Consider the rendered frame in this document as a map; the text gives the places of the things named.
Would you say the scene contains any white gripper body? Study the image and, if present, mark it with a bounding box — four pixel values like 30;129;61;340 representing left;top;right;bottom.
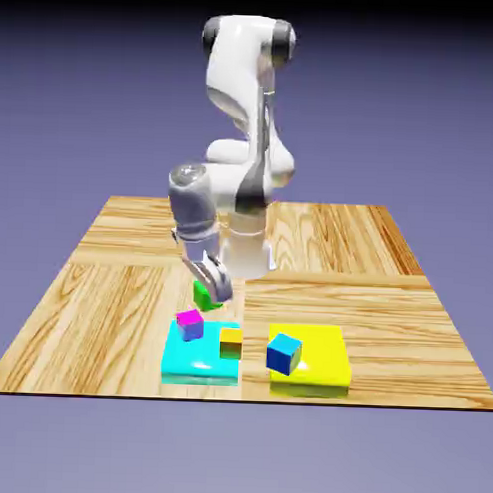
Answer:
179;249;236;306

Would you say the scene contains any small green cube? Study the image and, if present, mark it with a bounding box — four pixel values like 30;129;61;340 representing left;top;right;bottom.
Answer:
191;280;225;314

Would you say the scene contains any small magenta cube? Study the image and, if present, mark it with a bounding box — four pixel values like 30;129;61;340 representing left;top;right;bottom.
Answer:
174;307;206;343

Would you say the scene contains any small orange cube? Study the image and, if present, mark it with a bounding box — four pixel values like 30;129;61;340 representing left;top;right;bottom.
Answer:
219;327;245;361

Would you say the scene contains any small blue cube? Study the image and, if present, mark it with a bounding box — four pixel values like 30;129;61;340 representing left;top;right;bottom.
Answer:
264;331;304;377

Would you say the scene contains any large cyan box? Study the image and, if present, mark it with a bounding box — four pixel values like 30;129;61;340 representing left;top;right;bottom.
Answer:
160;318;242;387

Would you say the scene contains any large yellow box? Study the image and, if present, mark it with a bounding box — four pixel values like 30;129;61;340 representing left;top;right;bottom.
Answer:
266;322;354;399

